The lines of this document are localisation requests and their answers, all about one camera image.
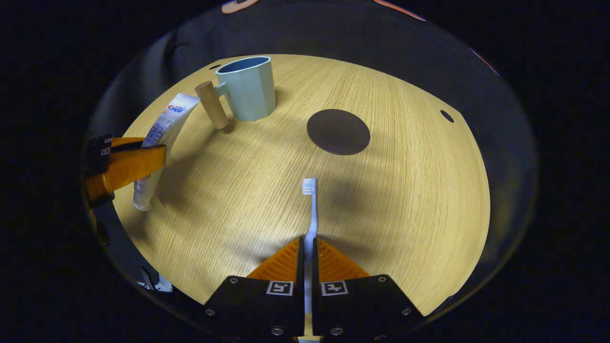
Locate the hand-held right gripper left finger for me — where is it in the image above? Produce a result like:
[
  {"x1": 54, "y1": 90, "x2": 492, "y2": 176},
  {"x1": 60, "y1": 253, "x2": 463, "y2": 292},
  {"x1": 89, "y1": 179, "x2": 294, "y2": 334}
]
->
[{"x1": 204, "y1": 237, "x2": 305, "y2": 340}]

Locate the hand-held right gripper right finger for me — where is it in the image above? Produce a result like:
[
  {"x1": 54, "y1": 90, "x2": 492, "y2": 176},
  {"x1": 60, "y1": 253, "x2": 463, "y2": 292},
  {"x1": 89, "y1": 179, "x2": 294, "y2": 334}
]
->
[{"x1": 312, "y1": 237, "x2": 425, "y2": 341}]

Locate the white toothpaste tube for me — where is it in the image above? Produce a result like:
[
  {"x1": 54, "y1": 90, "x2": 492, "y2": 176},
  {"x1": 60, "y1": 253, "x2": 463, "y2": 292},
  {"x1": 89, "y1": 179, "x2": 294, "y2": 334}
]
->
[{"x1": 132, "y1": 93, "x2": 201, "y2": 212}]

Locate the white toothbrush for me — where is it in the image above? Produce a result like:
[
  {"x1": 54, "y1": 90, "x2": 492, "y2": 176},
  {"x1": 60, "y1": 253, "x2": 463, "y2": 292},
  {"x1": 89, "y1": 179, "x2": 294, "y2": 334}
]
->
[{"x1": 302, "y1": 178, "x2": 319, "y2": 315}]

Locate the light blue cup wooden handle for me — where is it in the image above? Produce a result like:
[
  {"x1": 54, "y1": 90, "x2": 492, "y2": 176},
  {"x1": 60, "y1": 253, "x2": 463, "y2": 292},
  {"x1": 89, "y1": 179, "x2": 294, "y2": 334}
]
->
[{"x1": 194, "y1": 56, "x2": 277, "y2": 130}]

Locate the dark round coaster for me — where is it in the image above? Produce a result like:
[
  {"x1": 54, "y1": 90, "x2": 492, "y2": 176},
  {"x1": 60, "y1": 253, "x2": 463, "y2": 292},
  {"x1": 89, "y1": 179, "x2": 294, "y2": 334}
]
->
[{"x1": 306, "y1": 109, "x2": 371, "y2": 156}]

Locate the black backdrop cloth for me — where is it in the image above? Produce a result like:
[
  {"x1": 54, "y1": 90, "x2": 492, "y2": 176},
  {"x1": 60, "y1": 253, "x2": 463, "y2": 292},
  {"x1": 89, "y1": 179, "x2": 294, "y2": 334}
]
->
[{"x1": 88, "y1": 0, "x2": 539, "y2": 305}]

